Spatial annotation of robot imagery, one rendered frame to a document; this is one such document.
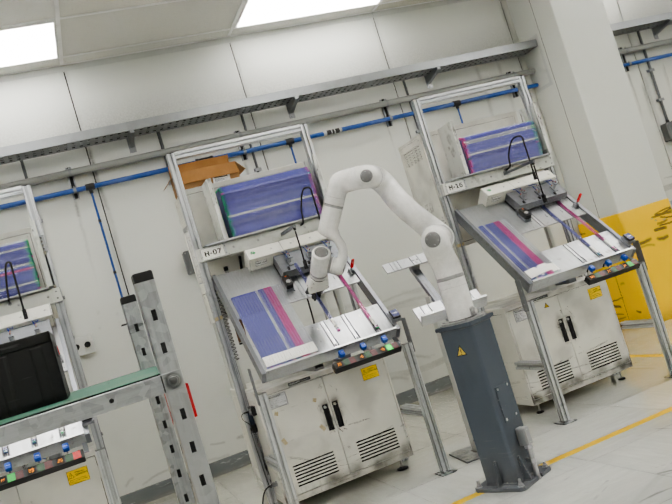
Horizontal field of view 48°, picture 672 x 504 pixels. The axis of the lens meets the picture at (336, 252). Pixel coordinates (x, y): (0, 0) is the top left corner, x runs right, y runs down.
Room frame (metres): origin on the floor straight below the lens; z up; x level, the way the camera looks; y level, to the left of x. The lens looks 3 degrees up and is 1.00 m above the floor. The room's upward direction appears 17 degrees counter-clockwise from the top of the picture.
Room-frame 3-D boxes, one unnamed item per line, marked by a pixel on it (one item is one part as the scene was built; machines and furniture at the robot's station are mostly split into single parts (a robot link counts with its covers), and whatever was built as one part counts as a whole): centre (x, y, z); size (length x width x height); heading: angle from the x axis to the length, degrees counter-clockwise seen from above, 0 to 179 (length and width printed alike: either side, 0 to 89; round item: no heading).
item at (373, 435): (4.05, 0.36, 0.31); 0.70 x 0.65 x 0.62; 110
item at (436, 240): (3.16, -0.42, 1.00); 0.19 x 0.12 x 0.24; 161
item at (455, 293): (3.19, -0.43, 0.79); 0.19 x 0.19 x 0.18
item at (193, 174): (4.20, 0.47, 1.82); 0.68 x 0.30 x 0.20; 110
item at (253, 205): (3.95, 0.26, 1.52); 0.51 x 0.13 x 0.27; 110
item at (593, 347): (4.37, -1.08, 0.65); 1.01 x 0.73 x 1.29; 20
